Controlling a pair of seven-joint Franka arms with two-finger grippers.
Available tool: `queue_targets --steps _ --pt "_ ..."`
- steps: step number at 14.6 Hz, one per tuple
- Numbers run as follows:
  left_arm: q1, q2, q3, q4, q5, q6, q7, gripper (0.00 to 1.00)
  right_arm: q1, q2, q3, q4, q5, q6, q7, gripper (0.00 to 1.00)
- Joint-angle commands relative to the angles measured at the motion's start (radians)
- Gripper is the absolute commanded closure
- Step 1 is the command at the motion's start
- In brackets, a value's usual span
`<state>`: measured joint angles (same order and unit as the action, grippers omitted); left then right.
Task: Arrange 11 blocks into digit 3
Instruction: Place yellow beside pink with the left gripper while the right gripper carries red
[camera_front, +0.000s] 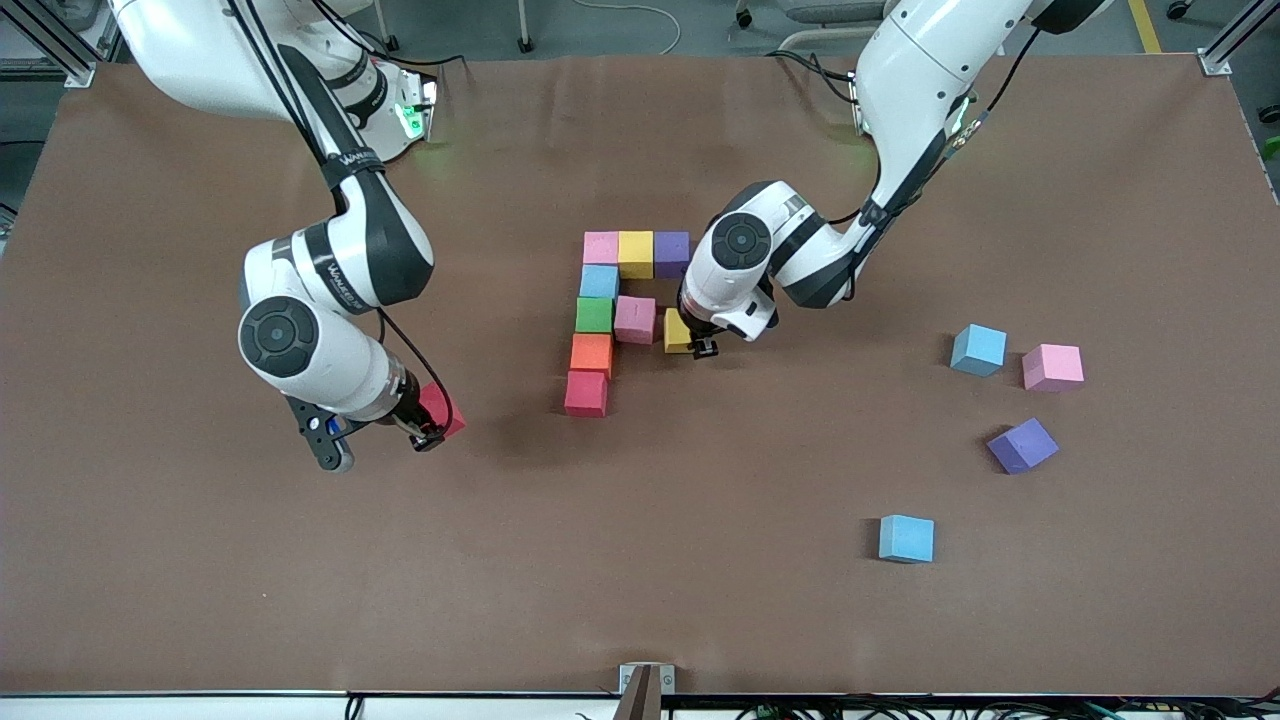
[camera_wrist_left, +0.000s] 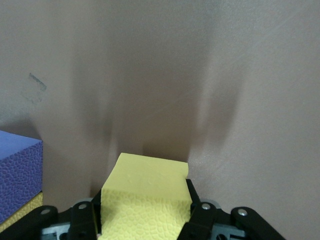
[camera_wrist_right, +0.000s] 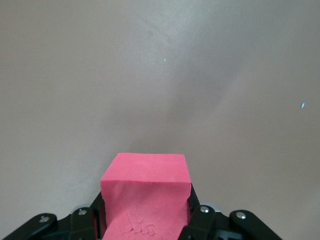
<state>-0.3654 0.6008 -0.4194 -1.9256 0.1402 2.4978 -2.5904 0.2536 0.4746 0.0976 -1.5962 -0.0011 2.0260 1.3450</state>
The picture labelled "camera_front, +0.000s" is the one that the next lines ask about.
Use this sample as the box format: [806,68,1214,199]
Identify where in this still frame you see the metal table edge bracket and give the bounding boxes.
[613,662,676,720]

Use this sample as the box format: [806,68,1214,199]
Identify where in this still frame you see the black base cable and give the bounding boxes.
[765,50,861,101]
[385,35,471,76]

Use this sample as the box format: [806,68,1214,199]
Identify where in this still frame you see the pink foam cube with slit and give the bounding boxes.
[614,296,657,345]

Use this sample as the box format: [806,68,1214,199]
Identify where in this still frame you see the white table edge rail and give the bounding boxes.
[0,690,1280,720]

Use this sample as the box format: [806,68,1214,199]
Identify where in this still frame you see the aluminium frame post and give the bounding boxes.
[1197,0,1280,79]
[0,0,98,89]

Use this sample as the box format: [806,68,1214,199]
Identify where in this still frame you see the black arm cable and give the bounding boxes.
[376,308,456,421]
[825,25,1046,226]

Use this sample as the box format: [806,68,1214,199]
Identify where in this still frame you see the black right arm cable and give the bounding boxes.
[376,308,456,421]

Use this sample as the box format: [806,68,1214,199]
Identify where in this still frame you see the purple foam cube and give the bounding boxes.
[987,417,1060,475]
[653,231,693,280]

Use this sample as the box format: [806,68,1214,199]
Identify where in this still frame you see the orange foam cube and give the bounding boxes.
[570,333,614,379]

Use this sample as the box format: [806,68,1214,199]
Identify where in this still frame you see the black right base cable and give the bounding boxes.
[385,35,471,76]

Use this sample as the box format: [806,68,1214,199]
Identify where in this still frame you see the black left base cable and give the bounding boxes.
[765,50,861,101]

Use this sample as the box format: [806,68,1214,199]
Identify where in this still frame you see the white floor cable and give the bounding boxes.
[585,0,683,58]

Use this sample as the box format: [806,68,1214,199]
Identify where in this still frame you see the red foam cube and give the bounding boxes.
[564,371,609,418]
[418,382,468,439]

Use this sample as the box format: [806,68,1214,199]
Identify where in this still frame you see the white tubular stand legs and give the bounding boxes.
[775,0,886,56]

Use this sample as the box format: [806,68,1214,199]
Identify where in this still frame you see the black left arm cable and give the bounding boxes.
[825,25,1046,226]

